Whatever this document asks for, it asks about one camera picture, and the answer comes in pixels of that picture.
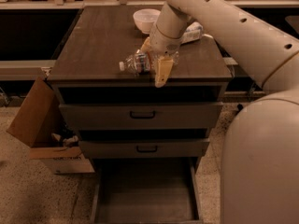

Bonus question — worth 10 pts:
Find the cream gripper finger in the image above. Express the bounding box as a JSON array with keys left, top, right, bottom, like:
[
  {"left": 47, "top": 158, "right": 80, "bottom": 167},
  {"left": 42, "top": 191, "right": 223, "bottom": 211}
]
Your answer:
[
  {"left": 140, "top": 37, "right": 151, "bottom": 52},
  {"left": 155, "top": 56, "right": 174, "bottom": 88}
]

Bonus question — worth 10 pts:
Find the clear water bottle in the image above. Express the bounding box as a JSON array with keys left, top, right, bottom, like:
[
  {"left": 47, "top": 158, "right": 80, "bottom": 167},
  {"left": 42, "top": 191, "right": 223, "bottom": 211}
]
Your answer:
[{"left": 119, "top": 49, "right": 179, "bottom": 76}]

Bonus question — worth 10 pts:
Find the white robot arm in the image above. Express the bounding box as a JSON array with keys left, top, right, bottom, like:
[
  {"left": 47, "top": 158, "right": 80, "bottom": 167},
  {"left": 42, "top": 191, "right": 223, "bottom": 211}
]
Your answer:
[{"left": 143, "top": 0, "right": 299, "bottom": 224}]

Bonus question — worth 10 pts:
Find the top grey drawer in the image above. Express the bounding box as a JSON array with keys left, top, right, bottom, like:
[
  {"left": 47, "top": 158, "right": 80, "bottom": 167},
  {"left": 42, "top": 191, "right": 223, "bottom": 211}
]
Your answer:
[{"left": 59, "top": 102, "right": 222, "bottom": 130}]

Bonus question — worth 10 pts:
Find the grey drawer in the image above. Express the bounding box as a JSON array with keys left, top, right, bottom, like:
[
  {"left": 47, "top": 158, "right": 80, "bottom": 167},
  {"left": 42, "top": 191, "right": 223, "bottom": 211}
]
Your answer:
[
  {"left": 59, "top": 102, "right": 222, "bottom": 130},
  {"left": 78, "top": 139, "right": 209, "bottom": 159}
]

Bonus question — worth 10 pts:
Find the dark wooden drawer cabinet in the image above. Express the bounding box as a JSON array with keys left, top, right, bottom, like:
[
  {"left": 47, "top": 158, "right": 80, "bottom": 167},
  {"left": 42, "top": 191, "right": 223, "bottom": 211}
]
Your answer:
[{"left": 47, "top": 5, "right": 234, "bottom": 224}]

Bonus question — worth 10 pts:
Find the middle grey drawer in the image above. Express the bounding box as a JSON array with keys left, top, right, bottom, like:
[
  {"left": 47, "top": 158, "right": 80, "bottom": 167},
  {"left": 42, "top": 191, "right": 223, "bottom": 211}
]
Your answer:
[{"left": 78, "top": 139, "right": 209, "bottom": 159}]

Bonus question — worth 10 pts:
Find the bottom open drawer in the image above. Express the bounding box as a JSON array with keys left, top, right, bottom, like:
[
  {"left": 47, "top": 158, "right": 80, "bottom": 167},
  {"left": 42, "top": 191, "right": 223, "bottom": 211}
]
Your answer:
[{"left": 91, "top": 158, "right": 204, "bottom": 224}]

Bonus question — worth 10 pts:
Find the white bowl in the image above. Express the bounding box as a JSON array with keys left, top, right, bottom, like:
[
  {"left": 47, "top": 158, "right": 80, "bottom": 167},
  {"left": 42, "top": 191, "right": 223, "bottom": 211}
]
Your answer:
[{"left": 133, "top": 8, "right": 160, "bottom": 35}]

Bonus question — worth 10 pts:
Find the open cardboard box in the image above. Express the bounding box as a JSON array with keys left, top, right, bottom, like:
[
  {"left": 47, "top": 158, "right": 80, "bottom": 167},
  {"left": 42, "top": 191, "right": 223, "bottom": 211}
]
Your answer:
[{"left": 7, "top": 78, "right": 94, "bottom": 175}]

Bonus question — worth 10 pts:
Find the grey metal shelf rail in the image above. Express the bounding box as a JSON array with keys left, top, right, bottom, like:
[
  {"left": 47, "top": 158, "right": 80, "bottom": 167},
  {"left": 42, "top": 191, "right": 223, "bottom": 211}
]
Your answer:
[{"left": 0, "top": 60, "right": 55, "bottom": 81}]

